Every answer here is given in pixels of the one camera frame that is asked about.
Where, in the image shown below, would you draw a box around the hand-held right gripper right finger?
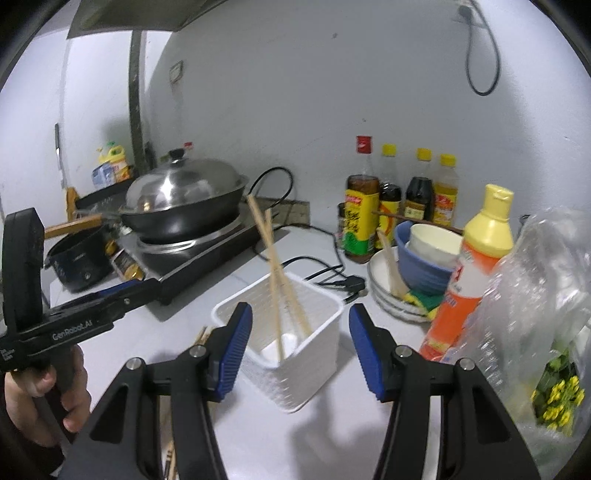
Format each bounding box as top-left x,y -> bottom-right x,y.
348,303 -> 542,480

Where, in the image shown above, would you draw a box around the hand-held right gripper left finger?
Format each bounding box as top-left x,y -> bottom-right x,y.
58,302 -> 254,480

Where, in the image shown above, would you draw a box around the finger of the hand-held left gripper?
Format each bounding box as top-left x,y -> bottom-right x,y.
95,281 -> 145,300
45,281 -> 160,325

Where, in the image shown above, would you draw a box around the white plastic utensil basket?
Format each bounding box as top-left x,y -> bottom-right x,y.
211,271 -> 346,414

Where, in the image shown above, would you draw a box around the person's left forearm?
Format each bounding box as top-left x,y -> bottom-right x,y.
0,411 -> 65,480

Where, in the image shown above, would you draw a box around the person's left hand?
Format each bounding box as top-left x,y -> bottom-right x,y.
4,345 -> 94,448

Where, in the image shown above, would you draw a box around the gold cap spice jar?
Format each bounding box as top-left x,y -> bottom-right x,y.
111,249 -> 147,282

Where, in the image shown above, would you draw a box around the small black pot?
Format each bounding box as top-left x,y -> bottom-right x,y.
45,224 -> 115,294

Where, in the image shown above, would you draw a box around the black power plug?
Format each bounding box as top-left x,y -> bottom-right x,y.
341,275 -> 369,297

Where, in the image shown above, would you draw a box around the stack of white plates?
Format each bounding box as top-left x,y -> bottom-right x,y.
368,246 -> 435,325

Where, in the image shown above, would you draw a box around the black induction cooker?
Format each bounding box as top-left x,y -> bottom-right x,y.
117,210 -> 283,306

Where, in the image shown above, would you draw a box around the yellow green sponge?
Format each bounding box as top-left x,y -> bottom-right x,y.
401,288 -> 447,322

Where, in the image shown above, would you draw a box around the cream rice spoon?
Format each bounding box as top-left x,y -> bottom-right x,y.
376,229 -> 410,299

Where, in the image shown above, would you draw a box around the blue bowl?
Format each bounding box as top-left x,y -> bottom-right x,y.
393,220 -> 459,297

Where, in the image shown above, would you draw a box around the pale blue packet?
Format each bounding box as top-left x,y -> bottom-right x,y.
91,164 -> 116,189

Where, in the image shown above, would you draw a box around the steel wok lid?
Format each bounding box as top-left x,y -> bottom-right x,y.
126,148 -> 242,215

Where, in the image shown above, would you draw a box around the yellow oil jug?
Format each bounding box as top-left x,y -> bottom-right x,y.
95,142 -> 131,184

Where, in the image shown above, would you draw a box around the hanging knife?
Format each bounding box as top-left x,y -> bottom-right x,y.
54,123 -> 66,191

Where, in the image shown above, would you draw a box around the white cup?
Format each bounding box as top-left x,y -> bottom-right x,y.
408,223 -> 464,269

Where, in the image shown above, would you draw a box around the small seasoning jar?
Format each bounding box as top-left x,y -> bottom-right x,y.
335,202 -> 347,251

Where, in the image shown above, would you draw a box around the yellow green label sauce bottle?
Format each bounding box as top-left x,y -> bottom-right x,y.
344,174 -> 380,265

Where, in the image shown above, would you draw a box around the dark brown stick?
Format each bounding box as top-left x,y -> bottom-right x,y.
371,209 -> 464,235

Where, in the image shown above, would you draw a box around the yellow orange squeeze bottle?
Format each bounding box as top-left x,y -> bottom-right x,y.
418,184 -> 515,363

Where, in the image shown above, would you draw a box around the tall dark sauce bottle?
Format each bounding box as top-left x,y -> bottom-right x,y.
379,143 -> 402,241

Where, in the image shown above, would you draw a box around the dark soy sauce bottle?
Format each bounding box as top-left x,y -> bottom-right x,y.
403,148 -> 435,223

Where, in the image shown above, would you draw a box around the yellow liquid seasoning bottle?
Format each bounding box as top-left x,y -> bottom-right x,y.
431,154 -> 461,228

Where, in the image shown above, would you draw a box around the clear plastic bag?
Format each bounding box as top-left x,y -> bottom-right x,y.
455,205 -> 591,468

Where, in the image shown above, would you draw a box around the grey vertical pipe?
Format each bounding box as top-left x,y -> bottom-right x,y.
128,30 -> 149,178

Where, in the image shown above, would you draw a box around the flowering green vegetables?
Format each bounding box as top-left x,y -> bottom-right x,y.
530,350 -> 586,435

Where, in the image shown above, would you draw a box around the red cap sauce bottle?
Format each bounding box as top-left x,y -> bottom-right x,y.
355,135 -> 376,178

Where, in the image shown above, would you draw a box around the grey range hood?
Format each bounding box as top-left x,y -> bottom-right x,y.
67,0 -> 232,41

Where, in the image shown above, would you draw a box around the black wall shelf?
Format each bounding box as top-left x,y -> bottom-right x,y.
74,178 -> 136,209

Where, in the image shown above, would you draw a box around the black wok with wooden handle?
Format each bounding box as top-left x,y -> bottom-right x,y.
44,173 -> 250,244

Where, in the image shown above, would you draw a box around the black cooker power cable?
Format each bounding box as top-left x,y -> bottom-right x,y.
247,166 -> 370,289

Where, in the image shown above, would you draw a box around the black hanging cable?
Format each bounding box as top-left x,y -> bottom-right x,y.
463,8 -> 502,97

